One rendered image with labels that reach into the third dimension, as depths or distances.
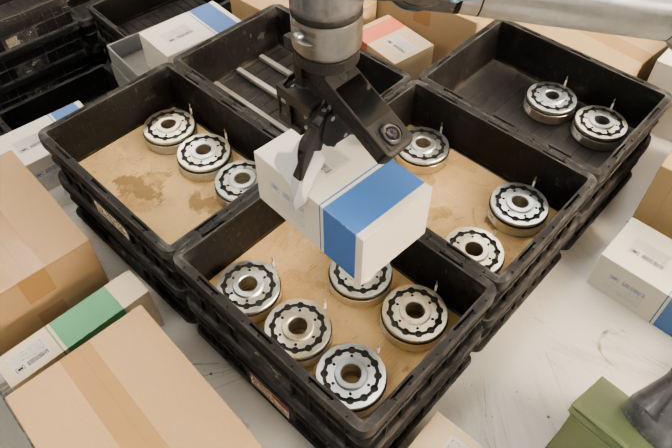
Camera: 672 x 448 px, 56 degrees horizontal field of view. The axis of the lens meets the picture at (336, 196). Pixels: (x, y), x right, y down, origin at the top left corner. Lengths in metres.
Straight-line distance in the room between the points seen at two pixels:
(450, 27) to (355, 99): 0.89
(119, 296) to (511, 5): 0.75
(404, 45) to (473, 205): 0.48
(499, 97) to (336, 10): 0.84
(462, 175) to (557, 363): 0.38
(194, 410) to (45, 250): 0.40
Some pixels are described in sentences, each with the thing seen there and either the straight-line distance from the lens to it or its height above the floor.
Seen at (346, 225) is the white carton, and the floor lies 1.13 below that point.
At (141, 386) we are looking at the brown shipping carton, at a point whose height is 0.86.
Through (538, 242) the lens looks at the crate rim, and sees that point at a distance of 1.02.
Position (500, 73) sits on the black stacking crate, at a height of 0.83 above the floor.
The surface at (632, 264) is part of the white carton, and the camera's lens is 1.23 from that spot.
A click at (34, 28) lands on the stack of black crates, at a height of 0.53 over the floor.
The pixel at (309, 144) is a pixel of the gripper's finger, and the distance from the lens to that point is 0.70.
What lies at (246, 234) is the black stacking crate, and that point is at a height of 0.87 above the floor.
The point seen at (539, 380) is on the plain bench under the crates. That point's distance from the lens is 1.16.
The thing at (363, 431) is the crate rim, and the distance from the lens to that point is 0.83.
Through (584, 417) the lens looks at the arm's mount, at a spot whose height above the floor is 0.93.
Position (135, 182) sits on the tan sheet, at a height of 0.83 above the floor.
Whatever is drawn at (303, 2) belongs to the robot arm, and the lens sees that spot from 0.62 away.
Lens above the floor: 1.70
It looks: 49 degrees down
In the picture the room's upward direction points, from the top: straight up
